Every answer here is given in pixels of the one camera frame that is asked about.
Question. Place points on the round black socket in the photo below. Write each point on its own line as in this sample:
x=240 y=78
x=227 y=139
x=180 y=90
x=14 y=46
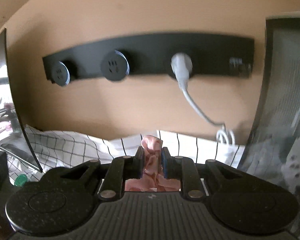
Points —
x=114 y=65
x=60 y=74

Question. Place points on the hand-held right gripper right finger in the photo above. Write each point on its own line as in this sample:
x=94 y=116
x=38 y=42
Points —
x=165 y=163

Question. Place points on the white grid tablecloth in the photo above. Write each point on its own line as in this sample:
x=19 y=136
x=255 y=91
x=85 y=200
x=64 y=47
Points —
x=65 y=145

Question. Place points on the pink cloth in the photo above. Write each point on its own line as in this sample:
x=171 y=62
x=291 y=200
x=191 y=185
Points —
x=152 y=155

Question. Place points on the curved monitor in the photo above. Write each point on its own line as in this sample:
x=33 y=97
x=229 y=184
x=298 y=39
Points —
x=0 y=67

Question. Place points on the small green-lidded jar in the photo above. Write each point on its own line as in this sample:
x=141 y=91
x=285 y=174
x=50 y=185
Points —
x=21 y=180

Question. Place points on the black wall power rail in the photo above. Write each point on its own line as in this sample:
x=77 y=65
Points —
x=145 y=55

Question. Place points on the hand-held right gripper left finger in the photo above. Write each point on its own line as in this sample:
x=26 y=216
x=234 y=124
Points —
x=140 y=163

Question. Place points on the dark glass panel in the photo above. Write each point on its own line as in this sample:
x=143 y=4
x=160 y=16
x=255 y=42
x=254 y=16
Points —
x=282 y=80

